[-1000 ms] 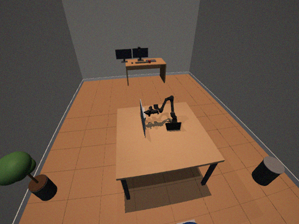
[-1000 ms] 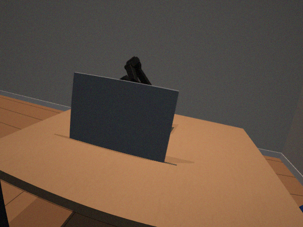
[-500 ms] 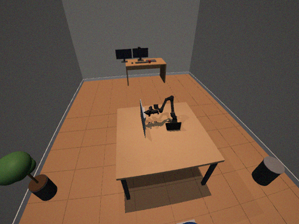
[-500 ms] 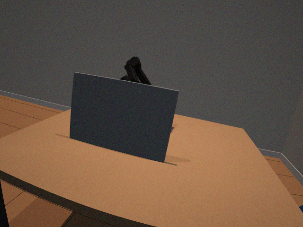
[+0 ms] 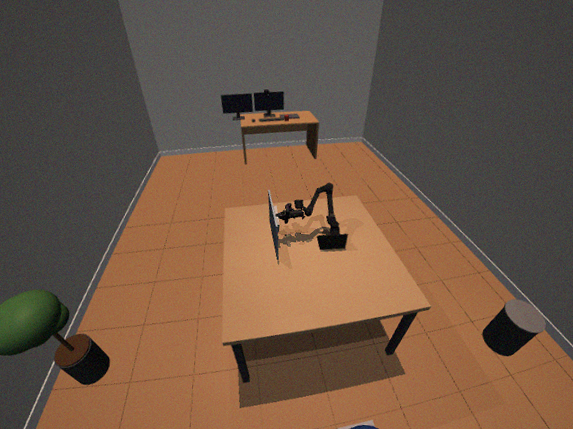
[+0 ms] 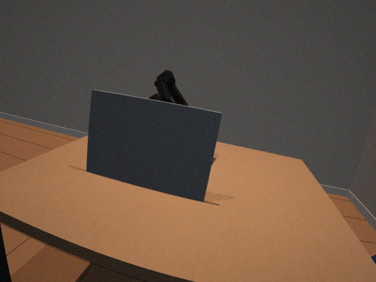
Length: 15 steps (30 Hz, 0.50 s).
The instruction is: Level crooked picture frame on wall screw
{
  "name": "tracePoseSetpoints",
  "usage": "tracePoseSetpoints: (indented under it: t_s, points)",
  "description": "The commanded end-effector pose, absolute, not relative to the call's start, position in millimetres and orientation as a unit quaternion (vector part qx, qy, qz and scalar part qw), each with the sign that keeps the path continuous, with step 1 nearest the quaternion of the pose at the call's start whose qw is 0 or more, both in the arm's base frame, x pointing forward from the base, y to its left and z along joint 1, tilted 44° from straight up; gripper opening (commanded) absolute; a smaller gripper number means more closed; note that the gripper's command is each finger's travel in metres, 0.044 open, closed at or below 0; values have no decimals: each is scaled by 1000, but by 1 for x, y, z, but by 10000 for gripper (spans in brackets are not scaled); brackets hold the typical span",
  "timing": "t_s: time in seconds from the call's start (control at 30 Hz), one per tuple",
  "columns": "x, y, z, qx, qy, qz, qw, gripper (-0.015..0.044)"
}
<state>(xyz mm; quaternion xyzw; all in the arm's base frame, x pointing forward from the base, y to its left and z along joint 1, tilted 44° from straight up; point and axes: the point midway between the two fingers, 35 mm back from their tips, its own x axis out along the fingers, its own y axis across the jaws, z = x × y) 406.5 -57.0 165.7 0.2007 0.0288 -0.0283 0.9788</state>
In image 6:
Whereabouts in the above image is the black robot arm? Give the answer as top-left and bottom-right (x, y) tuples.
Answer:
(148, 70), (188, 106)

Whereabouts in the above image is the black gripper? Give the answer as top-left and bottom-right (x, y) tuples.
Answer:
(161, 97), (176, 104)

